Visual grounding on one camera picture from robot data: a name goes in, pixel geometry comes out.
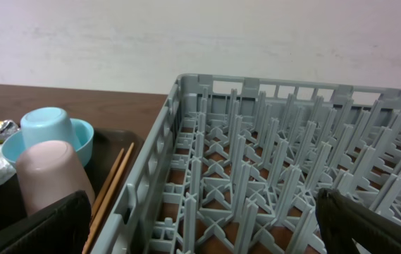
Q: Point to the grey dishwasher rack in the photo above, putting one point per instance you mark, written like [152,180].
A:
[235,164]

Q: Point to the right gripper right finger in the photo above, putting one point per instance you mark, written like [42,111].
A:
[344,224]

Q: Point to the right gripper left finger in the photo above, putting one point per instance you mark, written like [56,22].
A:
[62,227]

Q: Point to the light blue bowl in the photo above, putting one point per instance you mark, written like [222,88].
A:
[14,146]

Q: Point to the left wooden chopstick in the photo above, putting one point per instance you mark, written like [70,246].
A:
[106,184]

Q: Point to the right wooden chopstick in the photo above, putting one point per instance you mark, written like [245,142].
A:
[96,223]

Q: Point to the brown serving tray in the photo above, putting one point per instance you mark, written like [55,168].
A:
[106,147]

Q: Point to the pink cup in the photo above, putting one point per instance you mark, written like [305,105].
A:
[48,172]

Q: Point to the wooden chopstick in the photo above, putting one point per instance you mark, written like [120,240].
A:
[106,184]
[96,223]

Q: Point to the light blue cup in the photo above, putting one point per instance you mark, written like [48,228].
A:
[48,123]

